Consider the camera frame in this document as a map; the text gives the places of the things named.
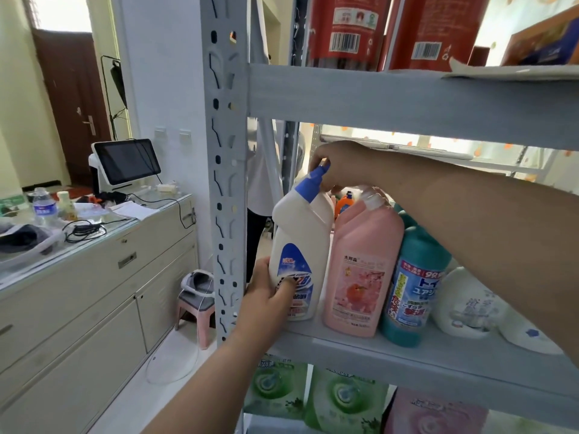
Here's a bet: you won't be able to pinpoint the pink detergent bottle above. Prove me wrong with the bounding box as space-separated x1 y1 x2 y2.
322 187 405 338

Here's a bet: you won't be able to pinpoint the white checkout terminal screen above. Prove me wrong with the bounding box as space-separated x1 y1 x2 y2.
90 138 163 193

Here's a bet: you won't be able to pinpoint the grey white device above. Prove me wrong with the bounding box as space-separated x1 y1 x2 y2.
180 269 215 308

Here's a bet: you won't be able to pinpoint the pink plastic stool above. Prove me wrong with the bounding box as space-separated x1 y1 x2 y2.
175 293 216 351

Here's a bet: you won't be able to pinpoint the clear water bottle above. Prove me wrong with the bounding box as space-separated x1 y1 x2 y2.
32 187 59 227

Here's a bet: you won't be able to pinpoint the red bottle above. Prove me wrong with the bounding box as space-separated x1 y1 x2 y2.
384 0 492 72
307 0 394 71

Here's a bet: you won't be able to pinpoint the white round bottle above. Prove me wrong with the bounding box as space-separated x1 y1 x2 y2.
497 306 564 356
431 266 508 341

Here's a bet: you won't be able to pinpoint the white papers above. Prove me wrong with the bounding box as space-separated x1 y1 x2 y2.
110 200 160 221

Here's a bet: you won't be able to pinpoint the teal cleaner bottle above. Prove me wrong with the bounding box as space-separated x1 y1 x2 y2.
378 204 453 348

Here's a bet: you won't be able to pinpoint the cream cabinet counter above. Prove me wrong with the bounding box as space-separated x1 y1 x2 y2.
0 190 200 434

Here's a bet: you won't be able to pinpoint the brown door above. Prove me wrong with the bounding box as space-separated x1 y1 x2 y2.
31 28 112 188

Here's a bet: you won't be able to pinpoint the green refill pouch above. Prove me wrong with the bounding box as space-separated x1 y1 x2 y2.
243 356 309 421
304 365 391 434

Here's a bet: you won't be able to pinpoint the person's right hand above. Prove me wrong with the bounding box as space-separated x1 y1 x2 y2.
309 140 381 195

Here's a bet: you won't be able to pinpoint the black bag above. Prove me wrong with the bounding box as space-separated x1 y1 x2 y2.
0 223 47 256

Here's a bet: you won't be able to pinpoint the white cleaner bottle blue cap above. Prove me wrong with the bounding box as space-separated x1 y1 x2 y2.
269 160 336 322

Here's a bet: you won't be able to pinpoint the person's left hand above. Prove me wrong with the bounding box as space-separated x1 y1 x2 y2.
243 256 298 332

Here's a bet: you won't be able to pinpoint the white paper sheet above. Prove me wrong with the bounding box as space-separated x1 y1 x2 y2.
442 58 579 81

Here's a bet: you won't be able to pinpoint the small orange bottle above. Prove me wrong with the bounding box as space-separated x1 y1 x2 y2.
334 190 355 222

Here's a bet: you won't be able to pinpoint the black coiled cable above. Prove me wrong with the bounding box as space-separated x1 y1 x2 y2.
62 219 108 243

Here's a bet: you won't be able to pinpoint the grey metal shelf rack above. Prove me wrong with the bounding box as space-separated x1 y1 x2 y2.
200 0 579 434

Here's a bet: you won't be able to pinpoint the person's right forearm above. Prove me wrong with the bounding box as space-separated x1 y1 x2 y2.
375 150 579 368

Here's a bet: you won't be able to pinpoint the small yellow bottle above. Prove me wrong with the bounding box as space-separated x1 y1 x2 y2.
57 190 78 221

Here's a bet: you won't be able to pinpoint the person's left forearm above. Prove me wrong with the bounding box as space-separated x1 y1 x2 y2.
144 324 285 434

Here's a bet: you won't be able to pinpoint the black light stand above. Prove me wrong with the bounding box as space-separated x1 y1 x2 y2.
100 55 130 141

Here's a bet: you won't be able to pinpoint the brown and blue box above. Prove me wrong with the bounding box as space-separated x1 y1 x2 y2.
501 17 579 67

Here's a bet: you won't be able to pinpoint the pink refill pouch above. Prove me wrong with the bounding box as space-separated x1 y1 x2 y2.
384 387 490 434

